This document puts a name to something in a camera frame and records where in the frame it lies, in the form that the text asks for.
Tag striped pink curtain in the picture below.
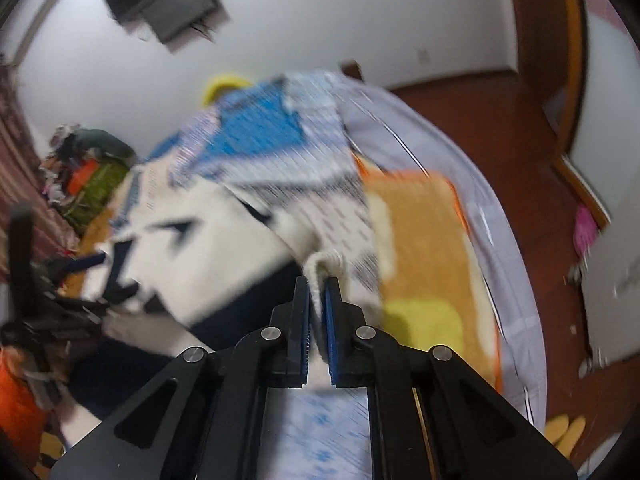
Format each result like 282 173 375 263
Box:
0 55 81 281

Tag grey plush toy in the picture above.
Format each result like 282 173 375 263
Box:
72 127 138 163

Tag grey bed sheet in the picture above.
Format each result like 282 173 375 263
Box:
335 72 548 426

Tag black monitor cables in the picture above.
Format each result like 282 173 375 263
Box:
190 17 216 41

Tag yellow foam tube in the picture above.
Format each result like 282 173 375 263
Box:
202 74 251 106

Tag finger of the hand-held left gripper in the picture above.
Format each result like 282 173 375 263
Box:
35 252 108 281
85 280 141 316

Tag orange cloth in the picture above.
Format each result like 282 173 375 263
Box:
0 345 48 461

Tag cream navy striped sweater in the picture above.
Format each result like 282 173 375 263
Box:
62 180 351 446

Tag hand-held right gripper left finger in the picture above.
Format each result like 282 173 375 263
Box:
50 275 313 480

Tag orange box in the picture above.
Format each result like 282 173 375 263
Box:
65 160 98 196

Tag small wall monitor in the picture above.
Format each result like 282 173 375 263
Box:
145 0 221 46

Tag yellow slipper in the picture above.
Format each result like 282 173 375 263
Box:
542 412 571 443
555 416 588 458

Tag pink object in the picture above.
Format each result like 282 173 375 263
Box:
572 202 601 258

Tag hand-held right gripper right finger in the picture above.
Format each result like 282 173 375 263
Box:
322 276 578 480

